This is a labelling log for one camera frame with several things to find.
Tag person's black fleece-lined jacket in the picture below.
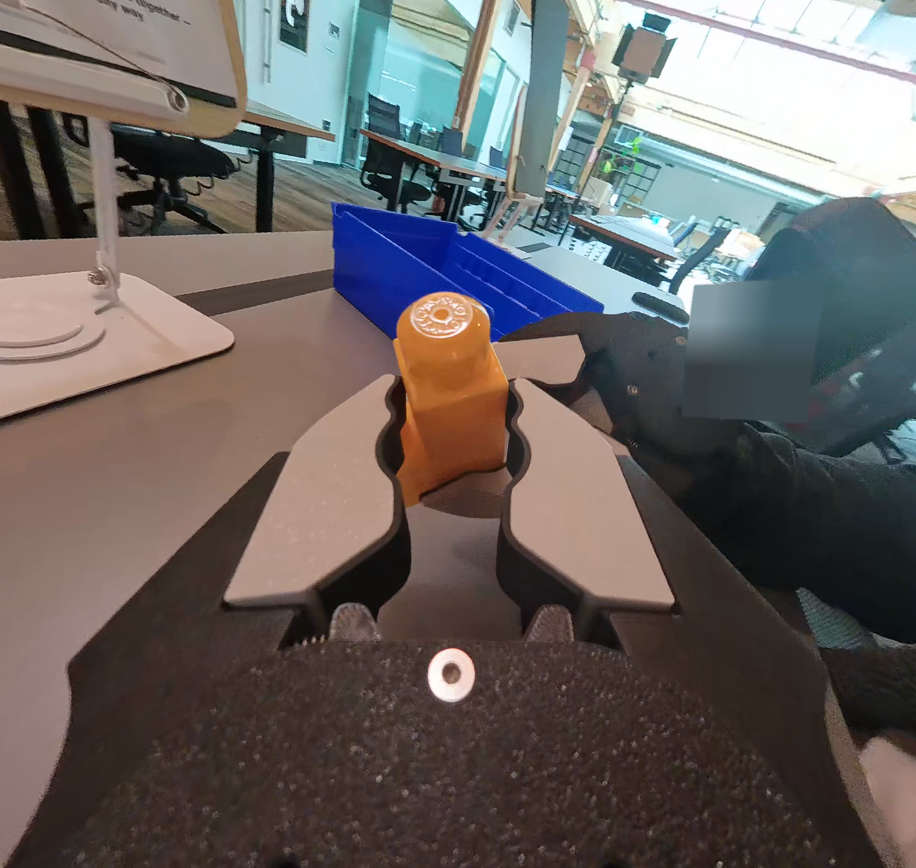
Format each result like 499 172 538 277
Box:
822 639 916 740

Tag blue plastic bin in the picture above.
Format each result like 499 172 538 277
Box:
331 201 605 343

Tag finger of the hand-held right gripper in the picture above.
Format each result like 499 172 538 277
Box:
499 317 589 387
570 389 632 455

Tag black office chair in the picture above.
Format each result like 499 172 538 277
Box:
360 94 432 212
111 127 239 234

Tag person's grey printed sweatshirt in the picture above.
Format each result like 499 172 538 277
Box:
857 734 916 868

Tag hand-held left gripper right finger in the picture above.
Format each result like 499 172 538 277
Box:
497 378 677 640

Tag red ceiling pipe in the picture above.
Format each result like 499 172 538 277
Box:
614 0 916 69

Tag black studio light panel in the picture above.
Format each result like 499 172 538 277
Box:
610 11 678 141

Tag yellow one-stud block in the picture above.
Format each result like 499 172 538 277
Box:
394 290 510 507

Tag rows of office desks and chairs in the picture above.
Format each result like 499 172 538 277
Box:
558 206 760 291

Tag printed instruction sheet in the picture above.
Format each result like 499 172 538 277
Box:
0 0 239 109

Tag phone icon wall sign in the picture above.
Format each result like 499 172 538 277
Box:
278 0 313 55

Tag green potted plant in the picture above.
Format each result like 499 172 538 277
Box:
603 134 646 176

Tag grey mesh chair seat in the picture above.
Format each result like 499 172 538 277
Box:
796 588 899 653

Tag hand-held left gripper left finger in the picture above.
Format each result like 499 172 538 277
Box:
223 374 412 636

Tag wooden-top office desk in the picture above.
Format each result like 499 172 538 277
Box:
242 99 337 234
360 130 510 231

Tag white stand with wooden board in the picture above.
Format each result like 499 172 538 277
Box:
0 0 248 420

